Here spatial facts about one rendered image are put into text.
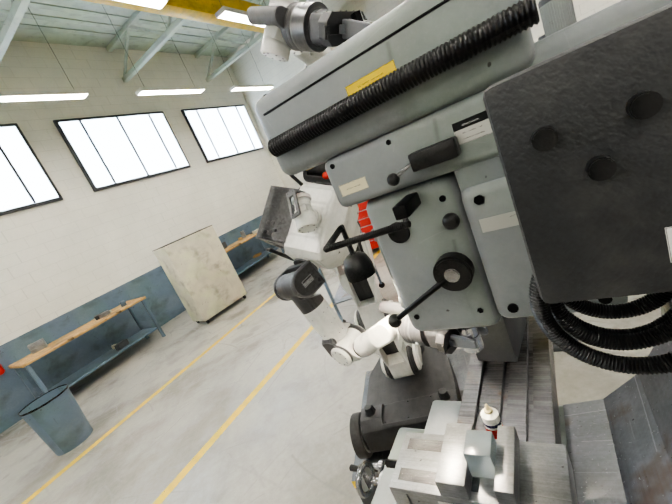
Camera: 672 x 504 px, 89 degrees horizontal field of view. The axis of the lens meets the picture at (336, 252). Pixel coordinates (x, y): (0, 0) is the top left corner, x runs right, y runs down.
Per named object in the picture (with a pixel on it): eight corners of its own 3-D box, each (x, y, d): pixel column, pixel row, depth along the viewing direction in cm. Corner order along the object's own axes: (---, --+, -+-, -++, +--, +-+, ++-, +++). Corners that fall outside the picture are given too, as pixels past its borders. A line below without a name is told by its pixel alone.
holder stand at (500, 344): (477, 360, 112) (459, 308, 107) (491, 322, 128) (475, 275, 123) (517, 362, 104) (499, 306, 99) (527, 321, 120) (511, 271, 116)
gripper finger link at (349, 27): (370, 39, 63) (344, 38, 66) (370, 18, 61) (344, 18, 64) (364, 40, 62) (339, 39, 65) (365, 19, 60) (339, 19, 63)
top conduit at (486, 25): (271, 159, 65) (263, 141, 64) (284, 155, 68) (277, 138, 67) (540, 21, 40) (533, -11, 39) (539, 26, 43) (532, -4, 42)
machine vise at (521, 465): (398, 509, 77) (381, 473, 75) (414, 451, 90) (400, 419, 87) (584, 548, 59) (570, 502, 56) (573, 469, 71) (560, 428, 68)
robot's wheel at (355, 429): (366, 434, 177) (351, 404, 172) (375, 432, 176) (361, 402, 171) (362, 469, 158) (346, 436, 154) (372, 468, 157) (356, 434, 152)
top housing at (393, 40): (280, 180, 70) (245, 102, 67) (337, 157, 91) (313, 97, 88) (540, 63, 44) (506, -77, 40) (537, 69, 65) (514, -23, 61)
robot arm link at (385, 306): (412, 350, 90) (381, 343, 99) (435, 332, 96) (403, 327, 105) (401, 311, 88) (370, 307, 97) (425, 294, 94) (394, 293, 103)
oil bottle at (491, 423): (489, 445, 83) (476, 410, 80) (490, 432, 86) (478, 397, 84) (507, 447, 81) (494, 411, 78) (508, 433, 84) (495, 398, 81)
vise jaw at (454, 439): (440, 496, 69) (434, 481, 69) (451, 434, 82) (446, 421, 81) (470, 501, 66) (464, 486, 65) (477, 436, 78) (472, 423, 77)
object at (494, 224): (499, 324, 62) (455, 191, 56) (506, 266, 81) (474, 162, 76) (634, 314, 51) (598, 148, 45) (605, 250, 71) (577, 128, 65)
